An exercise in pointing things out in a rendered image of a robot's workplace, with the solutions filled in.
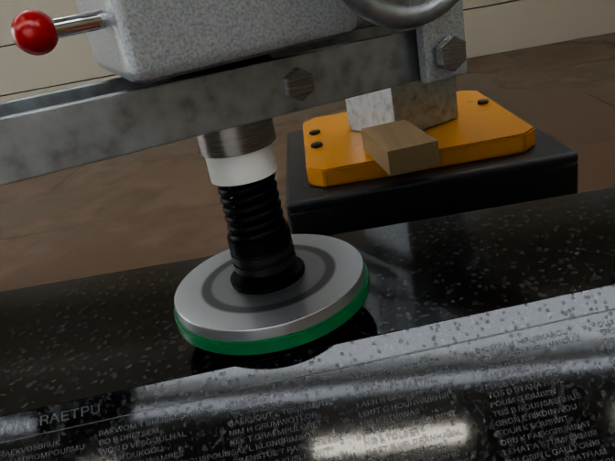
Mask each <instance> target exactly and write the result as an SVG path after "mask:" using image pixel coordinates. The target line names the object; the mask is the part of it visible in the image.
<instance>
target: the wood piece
mask: <svg viewBox="0 0 615 461"><path fill-rule="evenodd" d="M361 134H362V141H363V147H364V151H365V152H366V153H367V154H368V155H369V156H370V157H371V158H372V159H373V160H374V161H375V162H376V163H377V164H378V165H379V166H380V167H381V168H382V169H384V170H385V171H386V172H387V173H388V174H389V175H390V176H396V175H400V174H403V173H408V172H412V171H416V170H420V169H424V168H429V167H432V166H440V158H439V148H438V140H437V139H435V138H434V137H432V136H431V135H429V134H427V133H426V132H424V131H422V130H421V129H419V128H418V127H416V126H415V125H413V124H411V123H409V122H408V121H407V120H406V119H403V120H400V121H395V122H391V123H384V124H379V125H375V126H371V127H367V128H362V129H361Z"/></svg>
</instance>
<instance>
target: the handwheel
mask: <svg viewBox="0 0 615 461"><path fill-rule="evenodd" d="M342 1H343V2H344V4H345V5H346V6H347V7H349V8H350V9H351V10H352V11H353V12H354V13H356V14H357V15H358V16H360V17H362V18H364V19H365V20H367V21H369V22H371V23H374V24H375V25H377V26H381V27H387V28H392V29H408V28H413V27H420V26H422V25H425V24H427V23H429V22H431V21H434V20H435V19H437V18H439V17H441V16H442V15H444V14H445V13H446V12H447V11H448V10H449V9H450V8H451V7H452V6H454V5H455V3H457V1H458V0H404V3H405V4H404V5H396V4H391V3H387V2H384V1H383V0H342Z"/></svg>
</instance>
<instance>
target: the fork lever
mask: <svg viewBox="0 0 615 461"><path fill-rule="evenodd" d="M436 52H437V65H438V66H439V67H441V68H443V69H446V70H449V71H456V70H457V69H458V68H459V67H460V66H461V64H462V63H463V62H464V61H465V60H466V59H467V55H466V41H464V40H462V39H460V38H457V37H455V36H453V35H447V36H446V37H445V38H444V39H443V40H442V41H441V42H440V43H439V44H438V45H437V46H436ZM270 56H271V58H272V59H267V60H262V61H258V62H254V63H249V64H245V65H241V66H236V67H232V68H228V69H223V70H215V71H211V72H207V73H202V74H198V75H194V76H189V77H185V78H181V79H176V80H168V79H165V80H158V81H154V82H150V83H147V84H143V83H137V82H132V81H129V80H127V79H125V78H123V77H120V78H115V79H111V80H103V81H98V82H94V83H89V84H84V85H81V86H76V87H71V88H67V89H62V90H57V91H50V92H45V93H40V94H36V95H31V96H27V97H23V98H18V99H14V100H9V101H4V102H0V186H3V185H7V184H11V183H15V182H18V181H22V180H26V179H30V178H33V177H40V176H44V175H46V174H50V173H54V172H58V171H61V170H65V169H69V168H73V167H76V166H83V165H87V164H90V163H94V162H98V161H102V160H105V159H109V158H113V157H117V156H120V155H127V154H131V153H134V152H138V151H142V150H146V149H149V148H153V147H157V146H161V145H166V144H170V143H174V142H177V141H181V140H185V139H189V138H192V137H196V136H200V135H204V134H210V133H214V132H218V131H221V130H225V129H229V128H233V127H236V126H240V125H244V124H248V123H254V122H258V121H262V120H265V119H269V118H273V117H276V116H280V115H284V114H287V113H293V112H297V111H301V110H305V109H308V108H312V107H316V106H320V105H323V104H327V103H331V102H337V101H341V100H345V99H349V98H352V97H356V96H360V95H363V94H367V93H371V92H375V91H381V90H385V89H389V88H392V87H396V86H400V85H404V84H406V83H410V82H414V81H418V80H421V78H420V69H419V59H418V50H417V42H416V32H415V28H411V29H407V30H403V31H398V29H392V28H387V27H381V26H377V25H372V26H367V27H360V28H355V29H353V30H352V31H351V32H350V33H349V34H347V35H345V36H341V37H337V38H331V39H327V40H323V41H319V42H316V43H312V44H307V45H304V46H300V47H296V48H290V49H286V50H282V51H278V52H275V53H270Z"/></svg>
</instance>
